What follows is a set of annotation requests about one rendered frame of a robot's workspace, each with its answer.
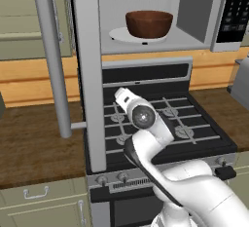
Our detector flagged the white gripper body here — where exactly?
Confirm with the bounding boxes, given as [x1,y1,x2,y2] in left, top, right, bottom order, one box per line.
[114,87,131,98]

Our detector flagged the grey microwave door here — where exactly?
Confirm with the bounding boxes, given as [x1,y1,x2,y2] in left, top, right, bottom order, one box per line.
[70,0,108,173]

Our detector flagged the white microwave turntable plate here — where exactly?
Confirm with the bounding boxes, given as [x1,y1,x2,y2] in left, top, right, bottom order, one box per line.
[108,25,170,46]

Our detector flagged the brown bowl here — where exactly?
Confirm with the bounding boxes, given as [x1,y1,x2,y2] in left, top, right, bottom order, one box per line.
[124,10,174,40]

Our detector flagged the grey microwave oven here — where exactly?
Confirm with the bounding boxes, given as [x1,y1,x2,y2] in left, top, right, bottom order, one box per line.
[71,0,249,56]

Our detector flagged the black oven door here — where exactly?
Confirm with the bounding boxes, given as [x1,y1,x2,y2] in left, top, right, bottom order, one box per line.
[89,185,169,227]

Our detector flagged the beige base cupboard door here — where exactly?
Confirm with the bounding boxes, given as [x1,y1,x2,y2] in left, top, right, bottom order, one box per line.
[0,201,90,227]

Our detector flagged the steel stove knob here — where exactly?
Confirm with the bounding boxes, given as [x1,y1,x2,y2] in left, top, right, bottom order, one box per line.
[216,155,229,168]
[117,170,130,183]
[96,174,109,188]

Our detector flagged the black and steel stove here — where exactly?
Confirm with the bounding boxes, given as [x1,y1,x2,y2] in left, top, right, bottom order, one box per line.
[84,56,239,227]

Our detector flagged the beige drawer front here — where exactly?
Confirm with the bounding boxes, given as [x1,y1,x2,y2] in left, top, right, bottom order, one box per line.
[0,176,89,208]

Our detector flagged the grey toaster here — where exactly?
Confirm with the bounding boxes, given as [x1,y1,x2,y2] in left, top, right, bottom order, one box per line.
[226,53,249,111]

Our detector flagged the dark grey appliance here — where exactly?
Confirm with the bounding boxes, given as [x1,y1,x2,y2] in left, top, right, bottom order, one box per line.
[0,91,7,120]

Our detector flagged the beige base cupboard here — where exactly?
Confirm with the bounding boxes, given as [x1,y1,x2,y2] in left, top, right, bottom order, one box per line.
[227,151,249,209]

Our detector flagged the grey microwave door handle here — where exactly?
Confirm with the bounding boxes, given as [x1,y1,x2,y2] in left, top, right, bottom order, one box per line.
[30,0,88,139]

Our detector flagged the steel wall cupboard handle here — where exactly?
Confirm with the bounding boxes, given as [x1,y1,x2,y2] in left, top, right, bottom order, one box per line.
[50,0,65,45]

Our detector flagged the beige wall cupboard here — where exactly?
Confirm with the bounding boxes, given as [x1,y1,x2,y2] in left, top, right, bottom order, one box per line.
[0,0,74,61]

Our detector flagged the steel base cupboard handle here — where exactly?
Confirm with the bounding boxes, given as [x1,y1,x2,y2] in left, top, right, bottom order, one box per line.
[77,199,88,227]

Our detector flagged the black oven door handle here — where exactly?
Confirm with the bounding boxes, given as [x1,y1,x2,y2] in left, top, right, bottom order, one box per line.
[214,165,237,181]

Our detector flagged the steel drawer handle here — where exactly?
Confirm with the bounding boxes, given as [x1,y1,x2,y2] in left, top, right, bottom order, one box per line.
[22,185,51,201]

